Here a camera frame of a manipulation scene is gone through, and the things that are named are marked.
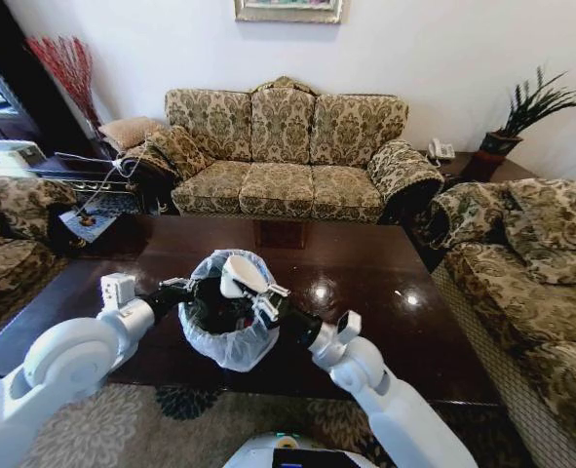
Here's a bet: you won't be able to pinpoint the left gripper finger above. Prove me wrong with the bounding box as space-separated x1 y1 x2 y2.
158 276 195 291

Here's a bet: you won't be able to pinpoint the white paper trash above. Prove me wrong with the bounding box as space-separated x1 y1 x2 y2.
217 254 275 298

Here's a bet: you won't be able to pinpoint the trash bin with white liner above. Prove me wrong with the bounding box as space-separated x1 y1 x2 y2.
176 248 285 374

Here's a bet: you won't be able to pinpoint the white robot front shell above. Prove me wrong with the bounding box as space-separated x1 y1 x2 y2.
222 430 382 468

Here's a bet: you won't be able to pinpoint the patterned floor rug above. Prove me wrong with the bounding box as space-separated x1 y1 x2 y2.
18 381 518 468

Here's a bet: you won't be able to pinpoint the floral patterned cushion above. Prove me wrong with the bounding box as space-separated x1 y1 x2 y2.
144 124 216 182

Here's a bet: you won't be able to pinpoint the floral three-seat sofa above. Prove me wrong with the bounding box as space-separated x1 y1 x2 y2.
164 74 445 226

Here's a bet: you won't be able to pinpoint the plain beige cushion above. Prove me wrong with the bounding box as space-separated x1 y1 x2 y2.
96 115 166 150

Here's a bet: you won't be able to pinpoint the white appliance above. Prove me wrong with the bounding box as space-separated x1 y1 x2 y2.
0 139 46 173

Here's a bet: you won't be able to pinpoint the white desk telephone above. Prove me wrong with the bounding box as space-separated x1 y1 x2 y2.
425 137 457 166

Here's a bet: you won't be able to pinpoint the dark wooden side table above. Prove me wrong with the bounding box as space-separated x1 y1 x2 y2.
413 149 525 196

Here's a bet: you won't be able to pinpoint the red dried branches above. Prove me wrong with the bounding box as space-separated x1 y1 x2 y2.
23 35 104 140

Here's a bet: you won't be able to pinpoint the floral armchair with draped cover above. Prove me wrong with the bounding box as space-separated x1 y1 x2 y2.
429 176 576 468

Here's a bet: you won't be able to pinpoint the dark wooden cabinet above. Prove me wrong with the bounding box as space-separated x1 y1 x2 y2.
0 0 101 165

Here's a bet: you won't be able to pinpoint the potted green plant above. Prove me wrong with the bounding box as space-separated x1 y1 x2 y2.
476 64 576 158

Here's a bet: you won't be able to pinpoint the white cable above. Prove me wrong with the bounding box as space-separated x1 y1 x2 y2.
75 143 148 216

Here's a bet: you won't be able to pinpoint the framed wall picture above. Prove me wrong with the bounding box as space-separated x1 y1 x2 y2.
233 0 343 25

